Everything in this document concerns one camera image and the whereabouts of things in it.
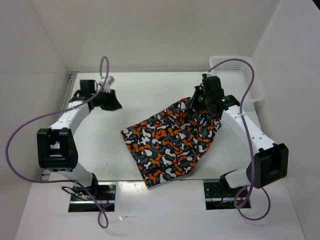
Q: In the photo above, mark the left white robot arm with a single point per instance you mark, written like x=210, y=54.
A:
x=56, y=147

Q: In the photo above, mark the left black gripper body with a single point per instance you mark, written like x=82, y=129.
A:
x=101, y=99

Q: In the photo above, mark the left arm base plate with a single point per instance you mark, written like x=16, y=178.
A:
x=80, y=201

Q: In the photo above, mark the orange camo patterned shorts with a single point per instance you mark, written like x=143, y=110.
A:
x=170, y=143

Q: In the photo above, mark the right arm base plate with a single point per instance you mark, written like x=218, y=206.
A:
x=216, y=198

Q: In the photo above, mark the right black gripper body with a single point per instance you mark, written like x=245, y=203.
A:
x=200, y=98

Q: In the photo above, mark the white perforated plastic basket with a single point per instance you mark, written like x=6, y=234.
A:
x=235, y=76

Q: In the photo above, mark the aluminium table edge rail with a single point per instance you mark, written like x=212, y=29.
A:
x=65, y=100

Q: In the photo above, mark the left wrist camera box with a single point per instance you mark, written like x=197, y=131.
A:
x=106, y=82

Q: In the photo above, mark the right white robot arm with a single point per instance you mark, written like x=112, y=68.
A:
x=270, y=160

